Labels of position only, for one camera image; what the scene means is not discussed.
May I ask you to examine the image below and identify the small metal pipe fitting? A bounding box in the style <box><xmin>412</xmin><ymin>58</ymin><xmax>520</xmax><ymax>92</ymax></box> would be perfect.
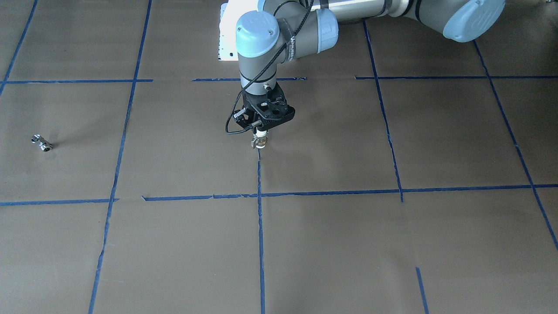
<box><xmin>31</xmin><ymin>134</ymin><xmax>54</xmax><ymax>152</ymax></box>

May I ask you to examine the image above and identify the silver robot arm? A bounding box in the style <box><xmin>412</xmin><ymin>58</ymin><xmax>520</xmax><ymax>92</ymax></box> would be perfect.
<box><xmin>220</xmin><ymin>0</ymin><xmax>506</xmax><ymax>141</ymax></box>

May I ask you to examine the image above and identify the white brass PPR valve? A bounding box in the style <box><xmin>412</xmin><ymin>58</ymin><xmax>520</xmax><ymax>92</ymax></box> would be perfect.
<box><xmin>251</xmin><ymin>134</ymin><xmax>268</xmax><ymax>149</ymax></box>

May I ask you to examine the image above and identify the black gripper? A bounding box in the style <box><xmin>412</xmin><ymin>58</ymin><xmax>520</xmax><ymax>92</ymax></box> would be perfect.
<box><xmin>254</xmin><ymin>127</ymin><xmax>268</xmax><ymax>138</ymax></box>

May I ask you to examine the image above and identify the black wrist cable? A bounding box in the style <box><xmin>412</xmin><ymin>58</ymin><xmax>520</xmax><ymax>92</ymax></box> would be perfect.
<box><xmin>225</xmin><ymin>0</ymin><xmax>315</xmax><ymax>135</ymax></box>

